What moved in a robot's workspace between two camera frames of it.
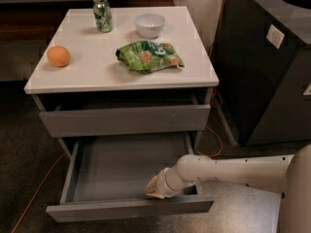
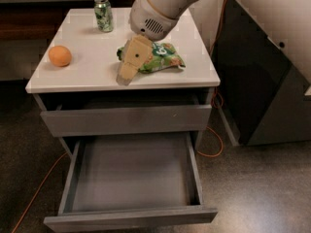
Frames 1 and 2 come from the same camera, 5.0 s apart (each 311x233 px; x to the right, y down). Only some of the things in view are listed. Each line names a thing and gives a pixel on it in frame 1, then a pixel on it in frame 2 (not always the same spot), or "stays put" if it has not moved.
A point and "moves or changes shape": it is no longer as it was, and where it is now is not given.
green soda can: x=102 y=15 stays put
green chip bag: x=145 y=56 stays put
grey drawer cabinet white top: x=150 y=76 stays put
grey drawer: x=106 y=176 moves or changes shape
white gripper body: x=162 y=181 to x=146 y=18
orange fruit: x=58 y=56 stays put
